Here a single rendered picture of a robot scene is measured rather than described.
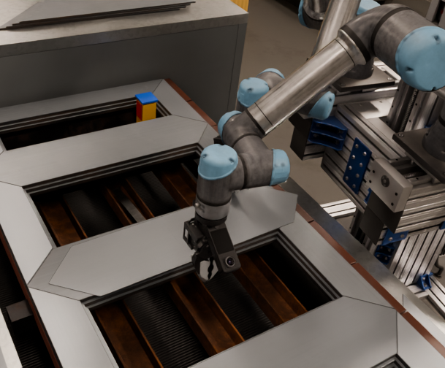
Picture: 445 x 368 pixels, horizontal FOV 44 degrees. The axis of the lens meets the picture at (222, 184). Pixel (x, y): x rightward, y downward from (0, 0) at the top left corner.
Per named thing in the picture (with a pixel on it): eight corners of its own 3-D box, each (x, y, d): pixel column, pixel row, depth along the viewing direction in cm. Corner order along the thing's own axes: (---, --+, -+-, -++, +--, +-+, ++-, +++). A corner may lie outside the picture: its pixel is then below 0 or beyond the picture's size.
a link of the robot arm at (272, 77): (295, 99, 153) (281, 117, 145) (258, 87, 156) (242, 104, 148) (300, 74, 149) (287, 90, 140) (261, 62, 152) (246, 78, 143)
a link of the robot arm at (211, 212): (238, 201, 117) (204, 211, 113) (235, 217, 119) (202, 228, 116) (219, 180, 121) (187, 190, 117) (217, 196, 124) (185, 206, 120)
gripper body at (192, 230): (209, 231, 132) (214, 192, 125) (228, 255, 127) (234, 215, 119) (181, 240, 129) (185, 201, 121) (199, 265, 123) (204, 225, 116)
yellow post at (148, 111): (142, 151, 200) (142, 105, 188) (136, 144, 203) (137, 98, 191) (154, 148, 202) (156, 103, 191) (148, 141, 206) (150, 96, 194)
